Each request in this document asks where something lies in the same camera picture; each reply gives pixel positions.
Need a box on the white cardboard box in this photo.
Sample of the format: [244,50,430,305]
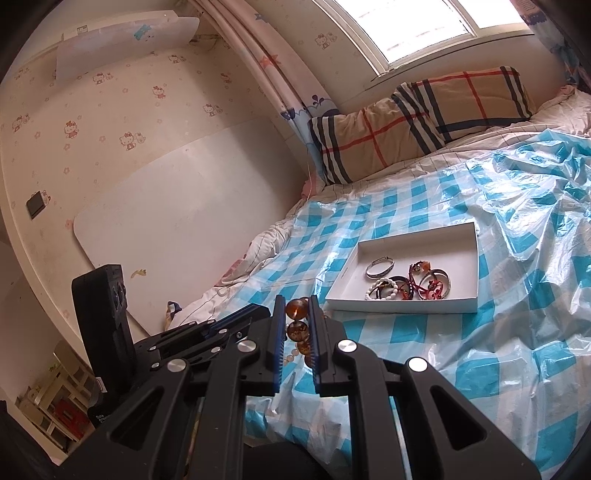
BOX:
[325,222,480,314]

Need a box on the blue checkered plastic sheet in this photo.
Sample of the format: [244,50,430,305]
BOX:
[245,129,591,480]

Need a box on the red string bracelet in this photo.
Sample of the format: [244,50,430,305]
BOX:
[407,260,445,302]

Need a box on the white quilt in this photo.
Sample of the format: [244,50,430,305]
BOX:
[166,87,591,334]

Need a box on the white board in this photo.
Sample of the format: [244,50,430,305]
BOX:
[74,119,315,339]

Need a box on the thin silver bangle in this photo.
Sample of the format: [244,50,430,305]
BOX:
[366,257,396,280]

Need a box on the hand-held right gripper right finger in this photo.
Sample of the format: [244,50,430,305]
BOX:
[308,295,542,480]

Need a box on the white bead bracelet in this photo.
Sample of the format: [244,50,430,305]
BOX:
[366,278,399,302]

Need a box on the amber bead bracelet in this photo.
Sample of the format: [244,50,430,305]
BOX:
[285,298,325,370]

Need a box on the window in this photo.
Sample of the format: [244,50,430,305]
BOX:
[313,0,533,78]

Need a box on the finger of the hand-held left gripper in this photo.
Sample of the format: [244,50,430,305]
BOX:
[217,318,265,348]
[210,304,271,329]

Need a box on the beige plaid pillow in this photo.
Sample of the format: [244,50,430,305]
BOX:
[308,95,447,186]
[391,66,537,145]

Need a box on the wide silver bangle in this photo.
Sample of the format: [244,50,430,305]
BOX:
[426,268,451,300]

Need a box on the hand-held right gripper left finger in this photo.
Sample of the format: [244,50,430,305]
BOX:
[60,296,285,480]

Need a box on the black cord bracelet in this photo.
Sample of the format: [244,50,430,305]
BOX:
[376,275,415,301]

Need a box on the printed white curtain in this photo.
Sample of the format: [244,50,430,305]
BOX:
[526,0,583,89]
[188,0,341,155]

